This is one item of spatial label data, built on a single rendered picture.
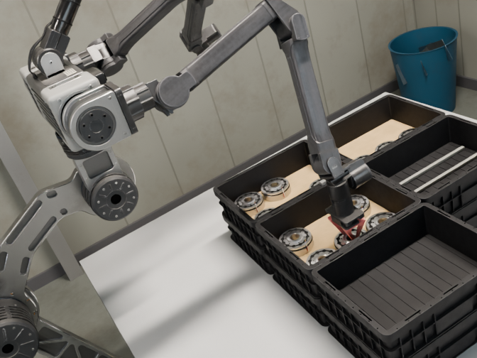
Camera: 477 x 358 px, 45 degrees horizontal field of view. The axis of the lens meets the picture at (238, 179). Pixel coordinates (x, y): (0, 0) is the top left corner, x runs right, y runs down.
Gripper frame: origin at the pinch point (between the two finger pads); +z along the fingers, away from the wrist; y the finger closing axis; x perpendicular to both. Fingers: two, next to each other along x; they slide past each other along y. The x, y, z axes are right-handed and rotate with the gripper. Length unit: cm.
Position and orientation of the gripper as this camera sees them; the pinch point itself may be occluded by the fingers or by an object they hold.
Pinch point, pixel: (350, 235)
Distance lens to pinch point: 169.0
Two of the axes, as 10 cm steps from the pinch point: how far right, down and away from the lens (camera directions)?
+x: -8.4, 4.7, -2.7
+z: 2.9, 8.2, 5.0
